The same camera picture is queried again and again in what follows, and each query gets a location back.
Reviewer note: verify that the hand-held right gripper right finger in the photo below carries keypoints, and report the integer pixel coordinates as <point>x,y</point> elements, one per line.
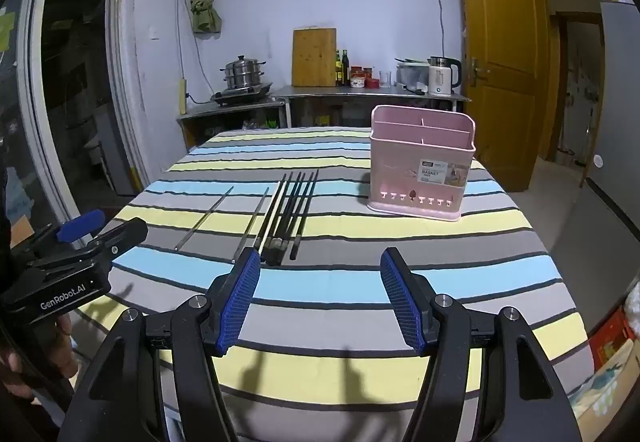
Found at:
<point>402,307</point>

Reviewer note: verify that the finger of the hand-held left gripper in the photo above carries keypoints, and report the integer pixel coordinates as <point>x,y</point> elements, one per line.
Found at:
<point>77,227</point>
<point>120,234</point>

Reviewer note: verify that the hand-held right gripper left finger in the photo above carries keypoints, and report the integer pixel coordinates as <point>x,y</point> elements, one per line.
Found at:
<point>240,304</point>

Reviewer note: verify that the metal chopstick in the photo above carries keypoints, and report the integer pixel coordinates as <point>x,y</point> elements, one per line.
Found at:
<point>251,224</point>
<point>202,219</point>

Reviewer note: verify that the cream chopstick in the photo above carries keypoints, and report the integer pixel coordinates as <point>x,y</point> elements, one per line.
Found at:
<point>270,217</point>

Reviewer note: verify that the pink utensil basket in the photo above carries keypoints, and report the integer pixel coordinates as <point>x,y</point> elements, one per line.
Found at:
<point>400,157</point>

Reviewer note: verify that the person's left forearm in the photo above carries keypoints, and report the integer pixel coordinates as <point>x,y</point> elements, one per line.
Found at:
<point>25,419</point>

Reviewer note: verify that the person's left hand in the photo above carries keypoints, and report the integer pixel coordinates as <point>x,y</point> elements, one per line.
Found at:
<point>67,352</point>

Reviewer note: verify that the striped tablecloth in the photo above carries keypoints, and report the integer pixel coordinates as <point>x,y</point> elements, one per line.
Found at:
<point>350,242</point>

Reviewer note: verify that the yellowed power strip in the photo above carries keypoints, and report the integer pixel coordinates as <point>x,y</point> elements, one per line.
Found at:
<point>183,97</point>

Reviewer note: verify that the low metal stand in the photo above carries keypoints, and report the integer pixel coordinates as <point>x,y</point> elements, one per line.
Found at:
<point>230,109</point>

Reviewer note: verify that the induction cooker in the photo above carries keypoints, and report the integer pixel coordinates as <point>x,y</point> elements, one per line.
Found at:
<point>235,97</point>

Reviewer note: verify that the steel steamer pot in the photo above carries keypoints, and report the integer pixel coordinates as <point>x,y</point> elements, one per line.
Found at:
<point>242,74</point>

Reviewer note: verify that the red box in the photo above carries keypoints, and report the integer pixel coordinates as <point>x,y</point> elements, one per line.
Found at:
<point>610,337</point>

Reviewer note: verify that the printed cardboard box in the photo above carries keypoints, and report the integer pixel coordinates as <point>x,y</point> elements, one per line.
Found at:
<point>605,392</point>

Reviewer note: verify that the metal counter table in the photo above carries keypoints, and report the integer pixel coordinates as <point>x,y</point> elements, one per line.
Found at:
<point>350,92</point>

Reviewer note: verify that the red container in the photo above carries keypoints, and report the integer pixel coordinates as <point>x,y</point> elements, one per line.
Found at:
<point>372,83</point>

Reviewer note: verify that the drinking glass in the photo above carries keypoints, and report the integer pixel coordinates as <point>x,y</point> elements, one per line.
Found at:
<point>385,79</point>

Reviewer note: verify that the white jar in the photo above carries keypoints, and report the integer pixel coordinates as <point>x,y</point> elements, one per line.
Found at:
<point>357,82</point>

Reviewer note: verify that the grey plastic container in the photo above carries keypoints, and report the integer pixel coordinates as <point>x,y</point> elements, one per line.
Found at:
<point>412,76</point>

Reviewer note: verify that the white electric kettle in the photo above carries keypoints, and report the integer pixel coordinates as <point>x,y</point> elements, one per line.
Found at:
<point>440,77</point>

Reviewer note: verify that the red lidded jar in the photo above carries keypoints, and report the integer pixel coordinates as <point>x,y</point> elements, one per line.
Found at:
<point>367,72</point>
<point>356,71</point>

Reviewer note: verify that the dark sauce bottle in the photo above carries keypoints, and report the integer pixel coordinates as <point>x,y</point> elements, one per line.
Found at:
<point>346,69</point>

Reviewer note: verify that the yellow oil bottle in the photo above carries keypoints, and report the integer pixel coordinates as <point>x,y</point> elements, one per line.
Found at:
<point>339,69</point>

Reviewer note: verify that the yellow wooden door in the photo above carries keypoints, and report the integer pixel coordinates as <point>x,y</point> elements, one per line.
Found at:
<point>505,72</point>

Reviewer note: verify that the wooden cutting board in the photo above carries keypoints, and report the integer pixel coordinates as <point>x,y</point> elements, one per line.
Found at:
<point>314,57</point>

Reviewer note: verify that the white door frame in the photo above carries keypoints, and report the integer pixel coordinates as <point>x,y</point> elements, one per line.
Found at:
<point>127,72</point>

